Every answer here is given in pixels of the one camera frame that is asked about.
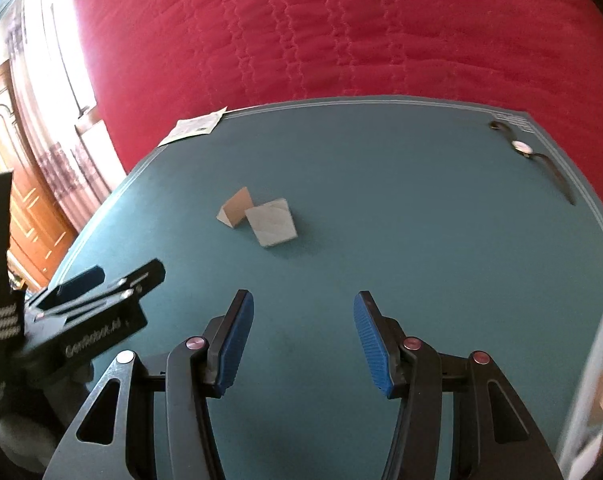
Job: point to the clear plastic bowl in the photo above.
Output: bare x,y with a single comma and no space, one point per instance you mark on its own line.
580,445

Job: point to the gloved left hand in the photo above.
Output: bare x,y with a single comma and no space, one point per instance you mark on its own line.
30,435

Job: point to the patterned pink curtain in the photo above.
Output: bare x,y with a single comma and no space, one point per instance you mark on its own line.
62,123

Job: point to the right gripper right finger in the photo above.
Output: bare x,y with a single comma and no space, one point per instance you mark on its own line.
494,436

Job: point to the white paper sheet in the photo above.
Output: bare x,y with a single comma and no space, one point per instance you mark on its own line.
197,126

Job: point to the plain wooden wedge block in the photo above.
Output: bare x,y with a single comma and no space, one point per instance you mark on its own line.
233,211

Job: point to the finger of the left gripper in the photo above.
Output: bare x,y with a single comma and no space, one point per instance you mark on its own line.
139,281
52,297

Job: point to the white striped wedge block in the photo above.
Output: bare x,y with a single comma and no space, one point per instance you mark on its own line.
272,223

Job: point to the plain wooden cube block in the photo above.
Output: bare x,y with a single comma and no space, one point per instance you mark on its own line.
601,399

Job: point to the teal table mat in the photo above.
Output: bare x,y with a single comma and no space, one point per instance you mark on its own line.
467,244

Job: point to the wooden door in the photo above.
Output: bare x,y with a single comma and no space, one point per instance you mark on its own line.
40,233

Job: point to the black wristwatch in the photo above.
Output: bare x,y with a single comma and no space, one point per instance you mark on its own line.
525,150

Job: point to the red quilted blanket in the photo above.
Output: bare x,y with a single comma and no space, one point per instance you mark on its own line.
153,62

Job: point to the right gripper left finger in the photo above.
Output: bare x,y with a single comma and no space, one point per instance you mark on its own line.
113,434

